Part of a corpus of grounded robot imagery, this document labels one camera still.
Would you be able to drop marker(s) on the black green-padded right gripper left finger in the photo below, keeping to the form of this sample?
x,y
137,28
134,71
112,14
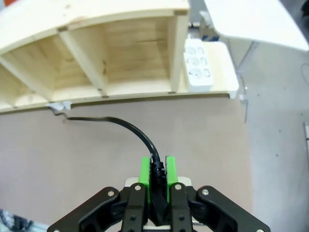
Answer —
x,y
144,171

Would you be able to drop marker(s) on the light wooden shelf unit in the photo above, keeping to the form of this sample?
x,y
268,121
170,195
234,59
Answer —
x,y
120,60

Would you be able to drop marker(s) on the blue and white cardboard box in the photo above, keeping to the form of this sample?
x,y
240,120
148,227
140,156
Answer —
x,y
208,30

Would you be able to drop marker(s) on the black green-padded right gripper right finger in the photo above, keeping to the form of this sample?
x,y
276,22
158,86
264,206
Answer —
x,y
172,171

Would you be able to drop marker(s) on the white table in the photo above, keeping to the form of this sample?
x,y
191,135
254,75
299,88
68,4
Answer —
x,y
253,19

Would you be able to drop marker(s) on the white power strip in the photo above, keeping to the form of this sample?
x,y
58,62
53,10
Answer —
x,y
198,81

